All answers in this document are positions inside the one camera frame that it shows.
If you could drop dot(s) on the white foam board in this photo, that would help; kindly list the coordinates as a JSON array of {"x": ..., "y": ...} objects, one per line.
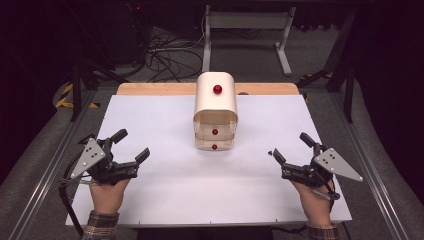
[{"x": 173, "y": 180}]

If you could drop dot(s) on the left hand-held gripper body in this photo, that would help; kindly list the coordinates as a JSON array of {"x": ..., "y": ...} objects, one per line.
[{"x": 100, "y": 166}]

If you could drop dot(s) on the person's left hand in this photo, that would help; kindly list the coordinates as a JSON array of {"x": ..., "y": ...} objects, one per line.
[{"x": 106, "y": 198}]

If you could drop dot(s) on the clear drawer red knob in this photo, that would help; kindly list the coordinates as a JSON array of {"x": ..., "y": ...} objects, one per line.
[
  {"x": 204, "y": 145},
  {"x": 203, "y": 130}
]

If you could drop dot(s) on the person's right hand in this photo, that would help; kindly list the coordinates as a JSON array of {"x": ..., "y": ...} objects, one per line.
[{"x": 316, "y": 206}]

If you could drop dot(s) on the yellow black hazard tape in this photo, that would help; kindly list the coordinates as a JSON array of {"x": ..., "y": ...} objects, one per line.
[{"x": 65, "y": 100}]

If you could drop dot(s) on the black metal stand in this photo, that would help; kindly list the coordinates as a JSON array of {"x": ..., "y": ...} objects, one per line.
[
  {"x": 77, "y": 86},
  {"x": 346, "y": 80}
]

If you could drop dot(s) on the aluminium floor rail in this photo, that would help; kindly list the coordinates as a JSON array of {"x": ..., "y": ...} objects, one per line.
[
  {"x": 46, "y": 173},
  {"x": 366, "y": 166}
]

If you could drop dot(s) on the desk with white metal frame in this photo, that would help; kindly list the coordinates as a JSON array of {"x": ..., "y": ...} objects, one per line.
[{"x": 246, "y": 20}]

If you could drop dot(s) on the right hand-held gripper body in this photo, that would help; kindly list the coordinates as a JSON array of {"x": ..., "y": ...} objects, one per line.
[{"x": 320, "y": 170}]

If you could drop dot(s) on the cream drawer cabinet red knob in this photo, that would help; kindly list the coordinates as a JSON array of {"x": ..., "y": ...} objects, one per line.
[{"x": 213, "y": 100}]

